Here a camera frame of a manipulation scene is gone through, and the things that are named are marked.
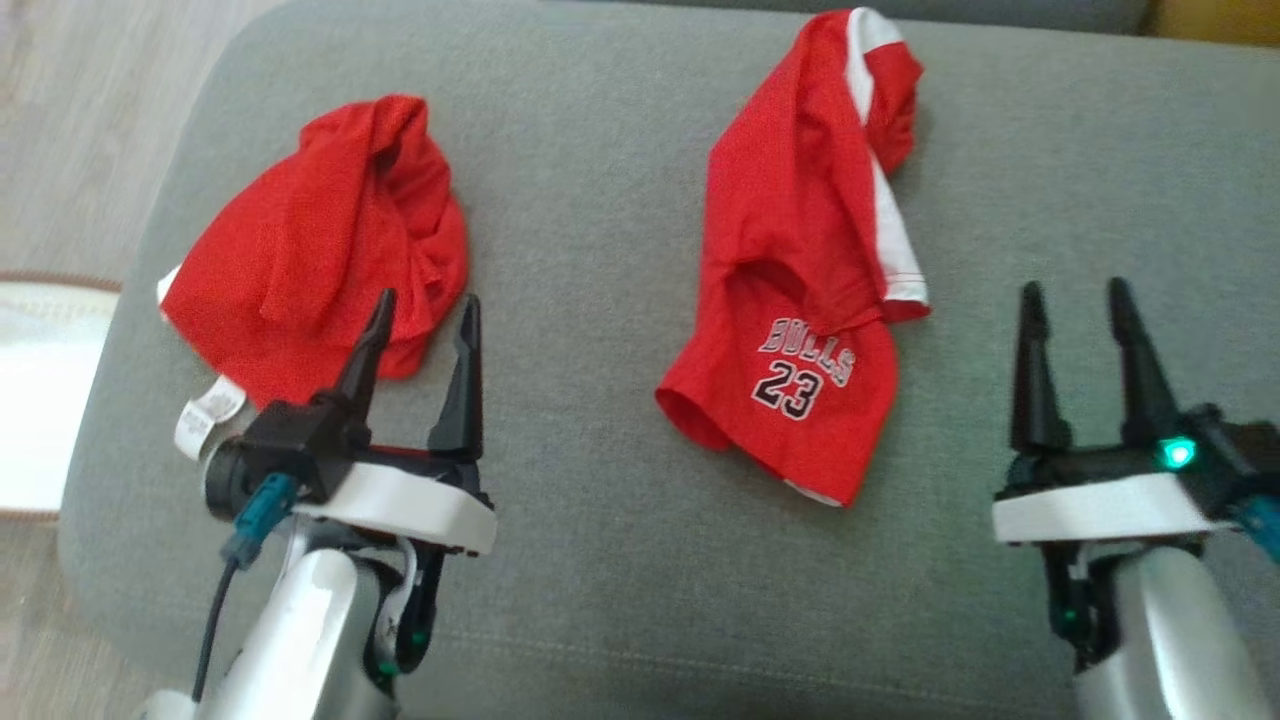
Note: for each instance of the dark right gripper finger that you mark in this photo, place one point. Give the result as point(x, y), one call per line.
point(1140, 380)
point(1035, 390)

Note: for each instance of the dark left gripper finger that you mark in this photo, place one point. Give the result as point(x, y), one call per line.
point(463, 400)
point(362, 380)

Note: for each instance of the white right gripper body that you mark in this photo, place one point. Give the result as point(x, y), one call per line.
point(1090, 510)

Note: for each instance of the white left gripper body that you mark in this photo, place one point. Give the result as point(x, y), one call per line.
point(410, 505)

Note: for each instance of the red shirt with white sleeves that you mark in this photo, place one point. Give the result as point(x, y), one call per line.
point(300, 260)

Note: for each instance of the red Bulls 23 shorts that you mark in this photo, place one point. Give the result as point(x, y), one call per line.
point(790, 220)

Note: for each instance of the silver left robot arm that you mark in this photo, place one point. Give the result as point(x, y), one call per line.
point(300, 640)

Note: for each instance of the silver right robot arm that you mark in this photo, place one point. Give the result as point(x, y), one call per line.
point(1170, 640)

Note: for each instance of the grey fabric sofa seat cushion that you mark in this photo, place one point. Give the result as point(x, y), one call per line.
point(620, 560)

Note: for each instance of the white basket with brown rim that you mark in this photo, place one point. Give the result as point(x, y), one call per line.
point(45, 400)

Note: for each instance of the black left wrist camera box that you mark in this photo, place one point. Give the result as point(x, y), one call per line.
point(280, 445)

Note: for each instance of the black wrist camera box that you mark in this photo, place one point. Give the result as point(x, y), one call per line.
point(1225, 460)
point(280, 445)

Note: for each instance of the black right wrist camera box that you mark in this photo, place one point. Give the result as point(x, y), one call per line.
point(1225, 460)

